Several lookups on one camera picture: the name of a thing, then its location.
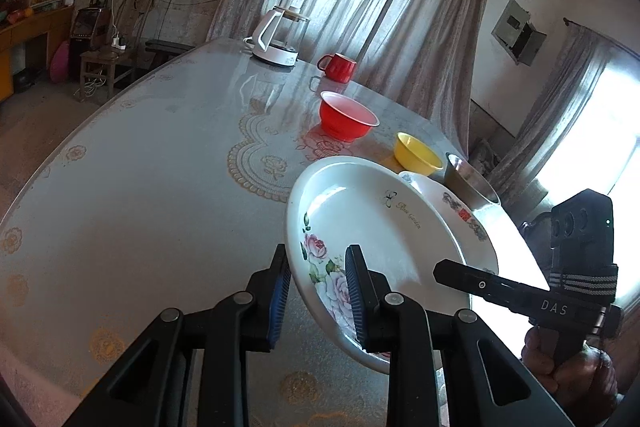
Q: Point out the stainless steel bowl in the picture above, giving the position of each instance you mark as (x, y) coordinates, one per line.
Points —
(465, 187)

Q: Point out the white glass electric kettle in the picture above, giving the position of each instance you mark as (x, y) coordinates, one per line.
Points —
(275, 42)

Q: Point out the white power strip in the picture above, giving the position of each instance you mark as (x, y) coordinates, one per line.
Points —
(118, 43)

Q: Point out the white plate with red characters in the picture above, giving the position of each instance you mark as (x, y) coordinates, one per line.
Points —
(465, 217)

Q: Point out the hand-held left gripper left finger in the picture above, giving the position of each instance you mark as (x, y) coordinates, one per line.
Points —
(280, 302)

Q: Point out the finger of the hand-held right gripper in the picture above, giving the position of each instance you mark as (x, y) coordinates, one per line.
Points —
(475, 282)

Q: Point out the dark low bench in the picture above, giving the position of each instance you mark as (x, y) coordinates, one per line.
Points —
(167, 47)

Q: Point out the pink plastic object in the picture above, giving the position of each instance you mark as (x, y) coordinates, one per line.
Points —
(60, 62)

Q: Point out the red plastic bowl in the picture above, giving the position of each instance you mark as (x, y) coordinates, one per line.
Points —
(345, 122)

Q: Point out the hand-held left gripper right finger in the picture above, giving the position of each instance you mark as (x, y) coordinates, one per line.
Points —
(356, 297)

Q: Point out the white plate with rose print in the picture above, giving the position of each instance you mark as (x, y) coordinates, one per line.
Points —
(380, 227)

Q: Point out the grey wall electrical panel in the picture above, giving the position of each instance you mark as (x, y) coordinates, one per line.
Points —
(515, 29)

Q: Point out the yellow plastic bowl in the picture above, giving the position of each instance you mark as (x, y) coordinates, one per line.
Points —
(415, 152)

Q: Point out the wooden chair with curved back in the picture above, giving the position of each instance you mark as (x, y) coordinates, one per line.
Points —
(107, 59)

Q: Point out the brown speaker box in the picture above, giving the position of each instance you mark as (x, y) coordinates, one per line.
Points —
(90, 24)

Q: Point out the red mug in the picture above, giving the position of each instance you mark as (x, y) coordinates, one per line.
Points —
(342, 68)

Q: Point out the person's right hand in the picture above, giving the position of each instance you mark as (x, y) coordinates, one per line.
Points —
(585, 382)

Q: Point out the narrow grey window curtain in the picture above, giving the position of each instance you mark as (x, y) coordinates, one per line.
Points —
(565, 107)

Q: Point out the yellow wooden desk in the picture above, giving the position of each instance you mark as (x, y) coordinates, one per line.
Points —
(35, 32)

